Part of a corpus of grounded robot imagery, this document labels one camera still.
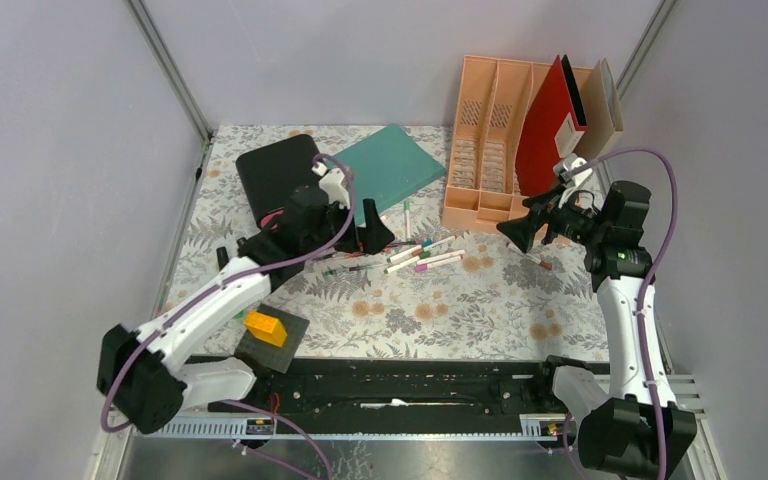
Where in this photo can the yellow toy block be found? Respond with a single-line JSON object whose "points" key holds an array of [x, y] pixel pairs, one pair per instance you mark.
{"points": [[266, 328]]}

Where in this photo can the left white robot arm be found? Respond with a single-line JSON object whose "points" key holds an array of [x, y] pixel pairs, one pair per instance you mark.
{"points": [[144, 372]]}

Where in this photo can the peach plastic file organizer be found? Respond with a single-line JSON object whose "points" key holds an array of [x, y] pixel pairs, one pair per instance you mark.
{"points": [[495, 96]]}

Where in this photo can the black gel pen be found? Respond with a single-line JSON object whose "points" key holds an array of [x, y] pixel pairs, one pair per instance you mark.
{"points": [[355, 268]]}

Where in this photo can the red capped white marker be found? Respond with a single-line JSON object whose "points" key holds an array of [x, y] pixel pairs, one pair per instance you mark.
{"points": [[530, 256]]}

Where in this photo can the teal capped white marker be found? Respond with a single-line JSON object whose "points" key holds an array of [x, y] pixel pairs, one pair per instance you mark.
{"points": [[418, 249]]}

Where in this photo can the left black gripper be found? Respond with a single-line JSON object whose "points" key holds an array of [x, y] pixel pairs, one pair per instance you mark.
{"points": [[371, 238]]}

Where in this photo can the floral table mat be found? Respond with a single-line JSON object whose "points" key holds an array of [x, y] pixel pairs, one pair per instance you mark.
{"points": [[492, 305]]}

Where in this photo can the black pink drawer box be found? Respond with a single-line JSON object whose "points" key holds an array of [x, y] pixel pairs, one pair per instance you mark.
{"points": [[272, 173]]}

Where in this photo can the beige folder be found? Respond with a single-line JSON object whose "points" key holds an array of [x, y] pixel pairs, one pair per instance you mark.
{"points": [[603, 111]]}

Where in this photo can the black mounting rail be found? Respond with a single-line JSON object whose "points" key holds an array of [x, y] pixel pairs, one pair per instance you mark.
{"points": [[408, 397]]}

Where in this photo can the teal folder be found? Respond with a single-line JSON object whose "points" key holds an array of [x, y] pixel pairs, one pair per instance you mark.
{"points": [[389, 166]]}

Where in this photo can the green capped white marker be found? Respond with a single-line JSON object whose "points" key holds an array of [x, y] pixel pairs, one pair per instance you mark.
{"points": [[398, 266]]}

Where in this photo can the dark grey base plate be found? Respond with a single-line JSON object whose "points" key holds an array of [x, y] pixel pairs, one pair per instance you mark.
{"points": [[261, 355]]}

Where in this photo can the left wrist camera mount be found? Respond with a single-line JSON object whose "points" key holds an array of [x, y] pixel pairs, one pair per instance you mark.
{"points": [[332, 181]]}

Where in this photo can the red folder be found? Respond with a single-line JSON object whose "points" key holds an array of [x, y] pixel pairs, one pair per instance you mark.
{"points": [[552, 128]]}

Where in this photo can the blue highlighter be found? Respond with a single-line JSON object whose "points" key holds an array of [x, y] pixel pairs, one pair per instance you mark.
{"points": [[222, 257]]}

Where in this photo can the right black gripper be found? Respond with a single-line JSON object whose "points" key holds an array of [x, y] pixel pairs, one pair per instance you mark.
{"points": [[523, 230]]}

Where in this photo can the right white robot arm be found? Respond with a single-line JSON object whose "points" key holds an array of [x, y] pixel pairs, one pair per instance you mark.
{"points": [[635, 428]]}

